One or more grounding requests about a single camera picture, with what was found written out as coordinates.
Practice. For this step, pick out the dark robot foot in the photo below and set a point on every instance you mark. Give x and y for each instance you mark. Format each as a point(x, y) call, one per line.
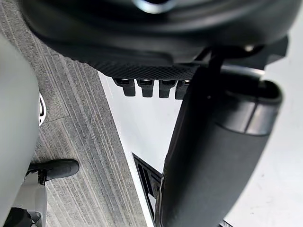
point(62, 168)

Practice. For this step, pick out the silver robot leg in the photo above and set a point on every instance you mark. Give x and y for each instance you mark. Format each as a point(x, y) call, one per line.
point(16, 99)

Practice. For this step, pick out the white cabinet front panel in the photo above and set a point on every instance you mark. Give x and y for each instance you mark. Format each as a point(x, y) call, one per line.
point(142, 123)

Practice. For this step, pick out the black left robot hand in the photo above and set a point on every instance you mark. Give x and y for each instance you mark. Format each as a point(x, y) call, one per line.
point(146, 37)

